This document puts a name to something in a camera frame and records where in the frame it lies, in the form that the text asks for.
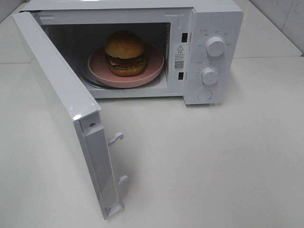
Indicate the pink speckled plate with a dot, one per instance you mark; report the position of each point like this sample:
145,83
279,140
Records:
101,72

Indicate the white lower timer knob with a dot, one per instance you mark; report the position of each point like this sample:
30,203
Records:
210,76

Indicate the round white door release button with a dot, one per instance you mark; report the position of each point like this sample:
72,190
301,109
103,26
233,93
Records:
204,95

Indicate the white upper power knob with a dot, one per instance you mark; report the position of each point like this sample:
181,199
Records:
215,46

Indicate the glass microwave turntable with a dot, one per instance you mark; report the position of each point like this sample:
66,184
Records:
159,82

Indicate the white microwave oven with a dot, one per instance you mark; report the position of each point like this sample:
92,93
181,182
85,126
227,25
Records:
179,29

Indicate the burger with lettuce and tomato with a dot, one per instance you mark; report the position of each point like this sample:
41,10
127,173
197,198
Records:
125,53

